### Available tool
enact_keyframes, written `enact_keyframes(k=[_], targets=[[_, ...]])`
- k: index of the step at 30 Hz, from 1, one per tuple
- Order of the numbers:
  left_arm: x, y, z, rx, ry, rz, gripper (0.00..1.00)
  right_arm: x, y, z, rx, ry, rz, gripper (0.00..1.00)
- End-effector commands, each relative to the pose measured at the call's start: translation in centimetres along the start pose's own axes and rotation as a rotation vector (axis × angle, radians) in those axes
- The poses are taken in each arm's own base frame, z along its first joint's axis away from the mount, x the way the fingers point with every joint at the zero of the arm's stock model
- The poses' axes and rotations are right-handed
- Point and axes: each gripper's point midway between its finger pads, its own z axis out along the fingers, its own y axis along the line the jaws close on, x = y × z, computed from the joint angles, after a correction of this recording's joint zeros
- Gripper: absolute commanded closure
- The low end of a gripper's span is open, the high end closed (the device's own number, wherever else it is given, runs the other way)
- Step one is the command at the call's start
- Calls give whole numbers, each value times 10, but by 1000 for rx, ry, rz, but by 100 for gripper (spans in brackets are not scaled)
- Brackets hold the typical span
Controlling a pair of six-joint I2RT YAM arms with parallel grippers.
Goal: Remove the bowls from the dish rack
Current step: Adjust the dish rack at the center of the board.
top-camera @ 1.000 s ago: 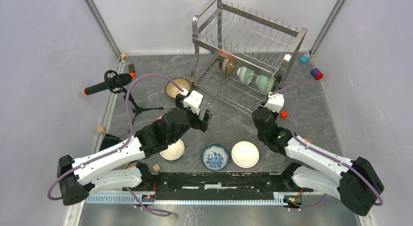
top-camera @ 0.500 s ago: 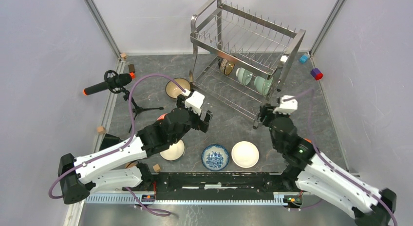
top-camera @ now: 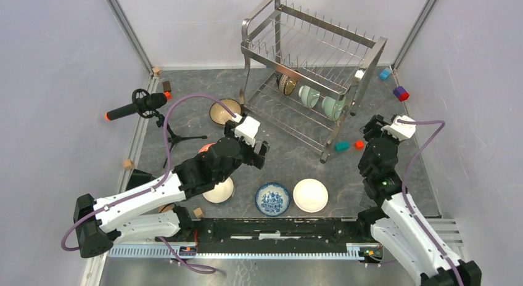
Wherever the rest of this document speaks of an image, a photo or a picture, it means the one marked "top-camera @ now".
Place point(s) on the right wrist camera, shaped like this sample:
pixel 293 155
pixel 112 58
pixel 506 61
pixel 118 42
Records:
pixel 399 130

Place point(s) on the teal block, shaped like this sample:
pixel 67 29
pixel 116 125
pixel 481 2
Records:
pixel 342 146

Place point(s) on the orange bowl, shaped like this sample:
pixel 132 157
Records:
pixel 310 195

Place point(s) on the black microphone on tripod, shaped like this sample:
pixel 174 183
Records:
pixel 147 106

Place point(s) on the blue block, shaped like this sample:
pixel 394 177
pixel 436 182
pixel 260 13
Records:
pixel 385 74

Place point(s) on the purple red block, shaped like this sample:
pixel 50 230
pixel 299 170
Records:
pixel 401 93

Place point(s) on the light green bowl front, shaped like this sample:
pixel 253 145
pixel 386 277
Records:
pixel 332 108

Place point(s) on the blue white patterned bowl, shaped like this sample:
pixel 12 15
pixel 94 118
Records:
pixel 272 199

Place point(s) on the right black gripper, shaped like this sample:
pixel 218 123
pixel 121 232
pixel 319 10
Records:
pixel 375 124

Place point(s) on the wooden cube left rail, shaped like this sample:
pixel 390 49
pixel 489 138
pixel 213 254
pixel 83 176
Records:
pixel 128 164

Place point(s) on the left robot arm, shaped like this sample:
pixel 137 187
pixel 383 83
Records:
pixel 101 223

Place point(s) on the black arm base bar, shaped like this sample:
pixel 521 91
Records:
pixel 274 235

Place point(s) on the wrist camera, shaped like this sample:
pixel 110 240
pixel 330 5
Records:
pixel 246 128
pixel 399 130

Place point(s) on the brown beige bowl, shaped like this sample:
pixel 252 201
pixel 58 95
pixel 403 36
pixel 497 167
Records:
pixel 219 115

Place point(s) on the brown block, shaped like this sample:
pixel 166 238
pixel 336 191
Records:
pixel 166 86

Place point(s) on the black patterned bowl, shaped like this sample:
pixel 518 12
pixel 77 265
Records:
pixel 286 84

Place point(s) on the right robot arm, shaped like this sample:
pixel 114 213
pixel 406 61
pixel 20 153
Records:
pixel 395 222

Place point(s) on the light green ribbed bowl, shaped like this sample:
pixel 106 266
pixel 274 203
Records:
pixel 309 97

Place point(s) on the small orange cube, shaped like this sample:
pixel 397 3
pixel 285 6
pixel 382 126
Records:
pixel 359 145

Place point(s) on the wooden cube near base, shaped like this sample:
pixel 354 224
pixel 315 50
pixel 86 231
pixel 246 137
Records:
pixel 198 213

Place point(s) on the steel dish rack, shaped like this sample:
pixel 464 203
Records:
pixel 333 59

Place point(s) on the red floral bowl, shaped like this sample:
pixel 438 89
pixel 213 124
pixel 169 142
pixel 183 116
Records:
pixel 205 148

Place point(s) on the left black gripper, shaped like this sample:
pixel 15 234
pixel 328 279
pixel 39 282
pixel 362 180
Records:
pixel 257 159

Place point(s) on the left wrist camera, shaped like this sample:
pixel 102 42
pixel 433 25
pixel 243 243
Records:
pixel 246 128

